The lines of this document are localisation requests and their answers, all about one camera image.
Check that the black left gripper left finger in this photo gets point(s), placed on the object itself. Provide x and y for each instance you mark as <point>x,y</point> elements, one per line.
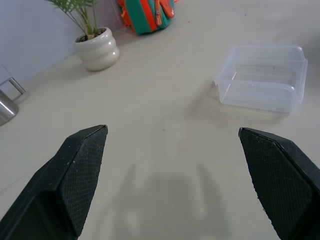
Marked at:
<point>62,180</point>

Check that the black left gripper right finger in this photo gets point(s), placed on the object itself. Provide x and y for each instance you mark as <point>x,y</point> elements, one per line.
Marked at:
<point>280,180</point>

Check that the clear plastic container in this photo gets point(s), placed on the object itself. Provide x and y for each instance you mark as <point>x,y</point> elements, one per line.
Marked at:
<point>260,80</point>

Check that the silver metal cup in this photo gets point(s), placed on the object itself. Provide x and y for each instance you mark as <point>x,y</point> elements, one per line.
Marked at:
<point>6,108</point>

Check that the silver metal stand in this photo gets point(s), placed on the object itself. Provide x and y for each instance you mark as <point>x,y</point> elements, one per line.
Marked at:
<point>12,83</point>

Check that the white ribbed plant pot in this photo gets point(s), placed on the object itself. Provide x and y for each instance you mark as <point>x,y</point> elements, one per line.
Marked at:
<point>98,51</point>

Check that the green potted plant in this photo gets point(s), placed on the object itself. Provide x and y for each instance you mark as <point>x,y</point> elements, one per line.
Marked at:
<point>82,15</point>

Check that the green and orange backpack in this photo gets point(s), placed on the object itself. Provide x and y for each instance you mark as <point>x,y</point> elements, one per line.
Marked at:
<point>147,15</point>

